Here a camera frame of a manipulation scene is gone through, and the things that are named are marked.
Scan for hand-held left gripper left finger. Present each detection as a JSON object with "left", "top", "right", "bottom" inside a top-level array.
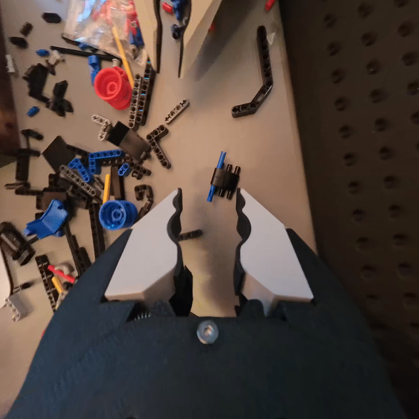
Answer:
[{"left": 104, "top": 187, "right": 194, "bottom": 316}]

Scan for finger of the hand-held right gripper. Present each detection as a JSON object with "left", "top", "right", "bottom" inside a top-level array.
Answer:
[
  {"left": 135, "top": 0, "right": 164, "bottom": 74},
  {"left": 178, "top": 0, "right": 224, "bottom": 79}
]

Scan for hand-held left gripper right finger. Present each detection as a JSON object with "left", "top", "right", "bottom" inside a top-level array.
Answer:
[{"left": 233, "top": 188, "right": 314, "bottom": 317}]

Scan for black angled long beam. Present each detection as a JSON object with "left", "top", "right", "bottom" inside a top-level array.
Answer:
[{"left": 231, "top": 26, "right": 274, "bottom": 119}]

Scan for black connector assembly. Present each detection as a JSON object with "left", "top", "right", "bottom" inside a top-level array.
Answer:
[{"left": 209, "top": 164, "right": 242, "bottom": 200}]

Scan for grey desk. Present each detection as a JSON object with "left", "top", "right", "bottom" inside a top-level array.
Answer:
[{"left": 0, "top": 0, "right": 318, "bottom": 419}]

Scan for long yellow axle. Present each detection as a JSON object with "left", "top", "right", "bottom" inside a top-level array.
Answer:
[{"left": 111, "top": 26, "right": 136, "bottom": 89}]

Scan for clear bag of small pins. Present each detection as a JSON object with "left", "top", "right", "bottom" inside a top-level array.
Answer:
[{"left": 64, "top": 0, "right": 148, "bottom": 63}]

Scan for blue wheel rim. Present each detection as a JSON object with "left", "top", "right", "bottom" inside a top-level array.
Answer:
[{"left": 99, "top": 200, "right": 139, "bottom": 231}]

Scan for black seven-hole beam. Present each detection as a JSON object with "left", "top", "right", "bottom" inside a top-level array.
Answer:
[{"left": 139, "top": 60, "right": 155, "bottom": 127}]

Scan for long thin black axle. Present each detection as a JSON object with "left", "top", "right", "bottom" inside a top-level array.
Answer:
[{"left": 51, "top": 46, "right": 114, "bottom": 61}]

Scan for red wheel rim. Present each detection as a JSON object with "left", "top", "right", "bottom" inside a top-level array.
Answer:
[{"left": 94, "top": 67, "right": 133, "bottom": 111}]

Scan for grey nine-hole beam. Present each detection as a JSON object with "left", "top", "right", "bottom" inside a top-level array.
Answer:
[{"left": 129, "top": 74, "right": 145, "bottom": 128}]

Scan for black rectangular brick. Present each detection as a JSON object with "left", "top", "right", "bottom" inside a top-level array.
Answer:
[{"left": 110, "top": 165, "right": 125, "bottom": 199}]

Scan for red axle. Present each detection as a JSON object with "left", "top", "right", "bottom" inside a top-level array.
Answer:
[{"left": 47, "top": 264, "right": 76, "bottom": 284}]

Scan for black double connector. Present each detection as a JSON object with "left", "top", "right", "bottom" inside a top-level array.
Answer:
[{"left": 129, "top": 160, "right": 152, "bottom": 180}]

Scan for thin black beam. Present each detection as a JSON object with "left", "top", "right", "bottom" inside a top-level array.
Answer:
[{"left": 35, "top": 255, "right": 66, "bottom": 312}]

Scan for long grey beam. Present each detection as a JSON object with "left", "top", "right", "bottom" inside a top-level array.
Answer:
[{"left": 59, "top": 165, "right": 102, "bottom": 199}]

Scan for blue folded panel piece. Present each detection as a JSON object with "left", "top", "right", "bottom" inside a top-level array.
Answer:
[{"left": 24, "top": 199, "right": 69, "bottom": 239}]

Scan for blue bent short beam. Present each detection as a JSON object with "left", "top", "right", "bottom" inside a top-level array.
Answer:
[{"left": 68, "top": 158, "right": 96, "bottom": 182}]

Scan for blue L-shaped beam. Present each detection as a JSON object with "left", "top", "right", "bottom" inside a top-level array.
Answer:
[{"left": 88, "top": 149, "right": 127, "bottom": 176}]

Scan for black flat clip panel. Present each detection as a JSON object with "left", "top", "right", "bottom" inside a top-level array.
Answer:
[{"left": 107, "top": 122, "right": 152, "bottom": 160}]

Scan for black L-shaped beam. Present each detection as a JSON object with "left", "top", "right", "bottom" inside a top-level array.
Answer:
[{"left": 146, "top": 124, "right": 173, "bottom": 170}]

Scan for small pale grey beam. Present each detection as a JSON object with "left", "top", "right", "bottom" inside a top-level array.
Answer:
[{"left": 4, "top": 296, "right": 32, "bottom": 321}]

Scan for black square panel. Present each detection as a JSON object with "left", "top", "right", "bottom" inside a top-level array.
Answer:
[{"left": 43, "top": 136, "right": 78, "bottom": 173}]

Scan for scattered small pins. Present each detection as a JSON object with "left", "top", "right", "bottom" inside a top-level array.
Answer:
[{"left": 8, "top": 0, "right": 194, "bottom": 118}]

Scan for black bent beam with pins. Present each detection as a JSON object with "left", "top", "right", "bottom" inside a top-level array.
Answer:
[{"left": 5, "top": 129, "right": 45, "bottom": 197}]

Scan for black bent frame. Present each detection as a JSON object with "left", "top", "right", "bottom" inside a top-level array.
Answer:
[{"left": 23, "top": 63, "right": 74, "bottom": 118}]

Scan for black frame piece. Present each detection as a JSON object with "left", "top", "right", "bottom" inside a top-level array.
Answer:
[{"left": 0, "top": 222, "right": 36, "bottom": 266}]

